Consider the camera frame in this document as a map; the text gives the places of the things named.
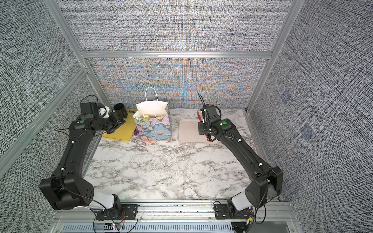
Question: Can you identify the floral paper gift bag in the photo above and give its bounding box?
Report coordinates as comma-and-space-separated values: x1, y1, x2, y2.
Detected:
133, 87, 173, 143

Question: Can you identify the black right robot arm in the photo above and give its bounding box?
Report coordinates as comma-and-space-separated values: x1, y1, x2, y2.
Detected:
198, 104, 283, 216

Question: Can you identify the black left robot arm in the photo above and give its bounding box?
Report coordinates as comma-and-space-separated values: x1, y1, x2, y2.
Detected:
39, 112, 125, 219

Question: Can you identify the beige bread tray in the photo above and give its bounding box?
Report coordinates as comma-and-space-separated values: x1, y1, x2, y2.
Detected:
178, 119, 219, 144

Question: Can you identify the black cup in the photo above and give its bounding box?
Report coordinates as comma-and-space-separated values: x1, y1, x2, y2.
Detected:
114, 103, 128, 119

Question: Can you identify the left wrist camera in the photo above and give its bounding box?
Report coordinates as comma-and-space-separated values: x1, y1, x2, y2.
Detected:
80, 102, 109, 119

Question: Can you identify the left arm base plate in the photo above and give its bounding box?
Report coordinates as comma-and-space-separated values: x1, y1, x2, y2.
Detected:
95, 204, 139, 221

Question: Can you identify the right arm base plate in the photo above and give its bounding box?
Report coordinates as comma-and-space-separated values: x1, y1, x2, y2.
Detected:
213, 202, 254, 220

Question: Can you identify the aluminium front rail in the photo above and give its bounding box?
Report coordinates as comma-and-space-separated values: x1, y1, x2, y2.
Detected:
52, 199, 299, 223

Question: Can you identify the white slotted cable duct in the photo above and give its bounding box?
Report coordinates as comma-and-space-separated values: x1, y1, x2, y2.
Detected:
61, 222, 233, 233

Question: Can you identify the aluminium cage frame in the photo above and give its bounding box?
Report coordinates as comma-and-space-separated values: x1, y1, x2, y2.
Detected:
0, 0, 307, 233

